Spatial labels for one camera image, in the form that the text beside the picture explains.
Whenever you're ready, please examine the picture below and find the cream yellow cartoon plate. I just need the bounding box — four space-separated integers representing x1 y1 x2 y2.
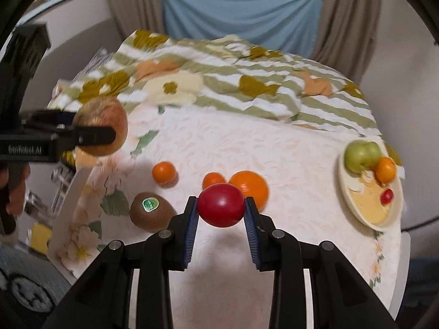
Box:
338 140 404 232

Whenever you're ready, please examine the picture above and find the green apple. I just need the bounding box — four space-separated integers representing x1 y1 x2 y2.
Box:
344 141 382 174

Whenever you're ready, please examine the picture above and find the yellow box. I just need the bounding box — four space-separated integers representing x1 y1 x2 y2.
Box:
30 223 53 256

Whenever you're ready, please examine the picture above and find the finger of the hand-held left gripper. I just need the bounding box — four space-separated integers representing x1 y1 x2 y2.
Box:
20 110 77 134
57 125 116 152

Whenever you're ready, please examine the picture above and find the grey patterned pillow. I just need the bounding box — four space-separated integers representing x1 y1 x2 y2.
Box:
73 47 115 80

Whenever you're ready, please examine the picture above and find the grey patterned rug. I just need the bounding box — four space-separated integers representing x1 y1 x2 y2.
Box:
0 242 74 319

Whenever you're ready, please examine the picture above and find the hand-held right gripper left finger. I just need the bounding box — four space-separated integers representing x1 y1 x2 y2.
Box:
43 196 200 329

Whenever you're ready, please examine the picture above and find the brown kiwi with sticker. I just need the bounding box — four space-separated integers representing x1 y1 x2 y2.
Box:
130 192 175 230

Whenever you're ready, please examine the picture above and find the small tangerine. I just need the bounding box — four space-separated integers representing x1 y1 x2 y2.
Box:
202 172 227 190
152 161 178 185

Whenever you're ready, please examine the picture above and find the black curved rod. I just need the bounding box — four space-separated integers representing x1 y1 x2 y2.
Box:
401 215 439 234

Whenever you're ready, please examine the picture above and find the glass jar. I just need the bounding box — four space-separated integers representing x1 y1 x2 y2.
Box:
25 191 54 217

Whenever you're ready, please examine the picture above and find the round red tomato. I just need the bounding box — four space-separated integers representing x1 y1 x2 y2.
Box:
197 183 246 228

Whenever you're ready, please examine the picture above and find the blue cloth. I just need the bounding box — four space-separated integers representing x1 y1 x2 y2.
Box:
159 0 325 59

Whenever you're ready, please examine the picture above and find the beige curtain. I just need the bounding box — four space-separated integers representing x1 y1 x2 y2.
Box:
102 0 166 42
309 0 384 84

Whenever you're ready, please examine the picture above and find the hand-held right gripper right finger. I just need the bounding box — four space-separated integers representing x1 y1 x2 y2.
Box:
244 196 399 329

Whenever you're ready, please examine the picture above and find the red yellow apple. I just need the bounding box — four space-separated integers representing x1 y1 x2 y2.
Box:
73 97 129 157

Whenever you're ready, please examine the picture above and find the large orange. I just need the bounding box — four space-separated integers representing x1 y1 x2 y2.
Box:
228 170 269 209
373 157 397 184

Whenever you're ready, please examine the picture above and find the green striped floral blanket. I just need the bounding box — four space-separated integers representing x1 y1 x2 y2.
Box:
47 28 384 138

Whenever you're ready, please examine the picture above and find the person's left hand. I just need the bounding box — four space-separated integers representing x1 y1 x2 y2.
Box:
6 162 31 217

